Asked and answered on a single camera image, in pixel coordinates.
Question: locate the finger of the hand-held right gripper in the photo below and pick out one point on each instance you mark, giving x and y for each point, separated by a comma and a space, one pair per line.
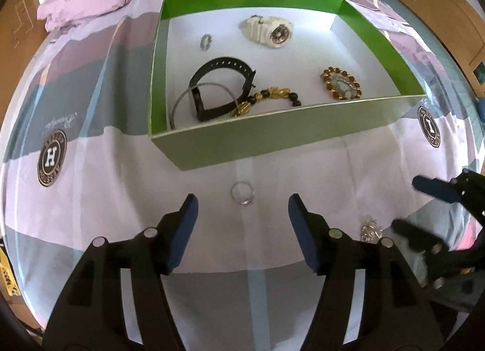
434, 186
413, 235

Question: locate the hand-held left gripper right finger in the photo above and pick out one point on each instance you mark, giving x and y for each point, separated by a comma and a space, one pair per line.
303, 233

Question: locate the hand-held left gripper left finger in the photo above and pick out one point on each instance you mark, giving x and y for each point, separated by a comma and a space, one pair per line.
183, 229

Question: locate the silver flower brooch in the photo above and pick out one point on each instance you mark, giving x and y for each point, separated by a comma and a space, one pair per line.
369, 231

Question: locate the green cardboard box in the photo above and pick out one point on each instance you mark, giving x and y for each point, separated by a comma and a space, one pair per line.
265, 142

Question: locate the silver bangle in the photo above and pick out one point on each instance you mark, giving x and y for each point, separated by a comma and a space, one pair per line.
175, 107

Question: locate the black wristwatch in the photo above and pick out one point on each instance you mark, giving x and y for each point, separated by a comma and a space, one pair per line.
219, 64

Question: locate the white wristwatch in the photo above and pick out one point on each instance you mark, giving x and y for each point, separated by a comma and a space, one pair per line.
261, 30

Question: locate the printed plaid bed sheet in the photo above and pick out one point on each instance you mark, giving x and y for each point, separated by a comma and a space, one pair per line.
113, 184

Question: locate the yellow object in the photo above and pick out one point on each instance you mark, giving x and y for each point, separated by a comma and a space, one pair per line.
7, 273

